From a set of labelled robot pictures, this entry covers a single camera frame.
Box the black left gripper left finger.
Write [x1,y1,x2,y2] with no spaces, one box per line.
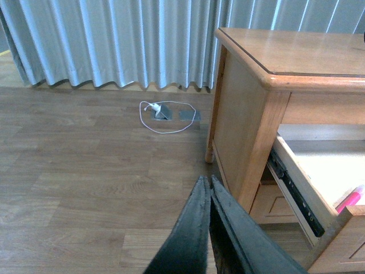
[144,176,210,273]

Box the closed metal floor socket cover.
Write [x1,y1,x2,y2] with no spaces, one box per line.
[179,110,201,122]

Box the wooden nightstand cabinet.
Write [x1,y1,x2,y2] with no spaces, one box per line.
[204,27,365,274]

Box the white plug adapter on floor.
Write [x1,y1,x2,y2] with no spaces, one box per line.
[150,103,161,112]

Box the pink marker with white caps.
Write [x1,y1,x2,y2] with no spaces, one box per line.
[336,184,364,213]

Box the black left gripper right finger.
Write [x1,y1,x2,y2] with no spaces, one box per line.
[210,175,307,273]

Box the open metal floor socket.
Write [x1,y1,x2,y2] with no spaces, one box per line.
[151,104,173,120]

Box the light blue-grey curtain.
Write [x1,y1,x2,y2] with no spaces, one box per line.
[1,1,364,88]

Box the black drawer slide rail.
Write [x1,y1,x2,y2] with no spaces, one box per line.
[268,149,325,237]

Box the white charging cable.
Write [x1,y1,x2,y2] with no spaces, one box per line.
[139,100,196,134]

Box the wooden drawer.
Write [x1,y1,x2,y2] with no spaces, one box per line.
[249,184,298,224]
[267,135,364,273]

